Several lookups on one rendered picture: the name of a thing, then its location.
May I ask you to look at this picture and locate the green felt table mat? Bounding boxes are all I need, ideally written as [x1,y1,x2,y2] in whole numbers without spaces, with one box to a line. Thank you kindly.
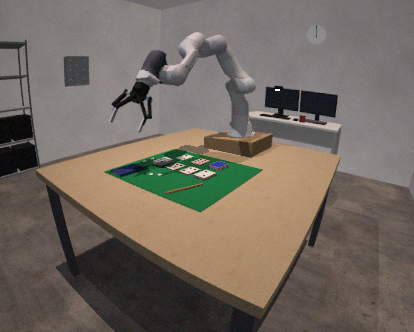
[104,149,263,212]

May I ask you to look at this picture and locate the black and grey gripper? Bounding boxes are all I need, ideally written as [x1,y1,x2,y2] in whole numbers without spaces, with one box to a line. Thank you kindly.
[109,81,152,133]

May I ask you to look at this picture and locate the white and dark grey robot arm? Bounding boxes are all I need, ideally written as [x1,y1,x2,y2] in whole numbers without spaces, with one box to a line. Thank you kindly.
[135,32,256,137]

